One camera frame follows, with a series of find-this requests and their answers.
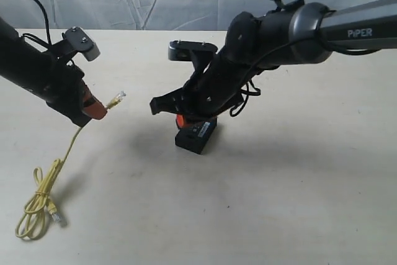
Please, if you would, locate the yellow ethernet cable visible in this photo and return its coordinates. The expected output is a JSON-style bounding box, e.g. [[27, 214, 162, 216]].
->
[[14, 90, 127, 241]]

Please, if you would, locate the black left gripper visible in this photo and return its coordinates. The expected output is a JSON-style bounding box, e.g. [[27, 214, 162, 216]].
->
[[46, 60, 107, 126]]

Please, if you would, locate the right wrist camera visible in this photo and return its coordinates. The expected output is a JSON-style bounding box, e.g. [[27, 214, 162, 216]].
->
[[168, 40, 218, 61]]

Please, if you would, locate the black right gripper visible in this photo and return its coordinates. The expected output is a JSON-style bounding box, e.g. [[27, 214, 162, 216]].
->
[[149, 69, 244, 128]]

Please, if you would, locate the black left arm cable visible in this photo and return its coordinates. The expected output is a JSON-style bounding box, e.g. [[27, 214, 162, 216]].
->
[[0, 0, 53, 49]]

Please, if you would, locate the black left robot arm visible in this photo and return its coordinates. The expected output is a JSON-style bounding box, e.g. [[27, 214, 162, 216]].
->
[[1, 20, 107, 127]]

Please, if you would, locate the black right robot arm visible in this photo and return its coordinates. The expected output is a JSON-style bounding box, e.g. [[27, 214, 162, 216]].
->
[[149, 0, 396, 123]]

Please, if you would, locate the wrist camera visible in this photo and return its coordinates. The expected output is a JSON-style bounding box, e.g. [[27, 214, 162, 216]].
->
[[168, 40, 218, 61], [63, 26, 100, 61]]

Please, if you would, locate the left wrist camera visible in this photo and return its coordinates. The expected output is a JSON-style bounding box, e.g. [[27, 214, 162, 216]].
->
[[63, 26, 100, 61]]

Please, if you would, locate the small black box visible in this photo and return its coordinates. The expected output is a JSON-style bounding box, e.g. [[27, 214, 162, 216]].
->
[[174, 118, 218, 155]]

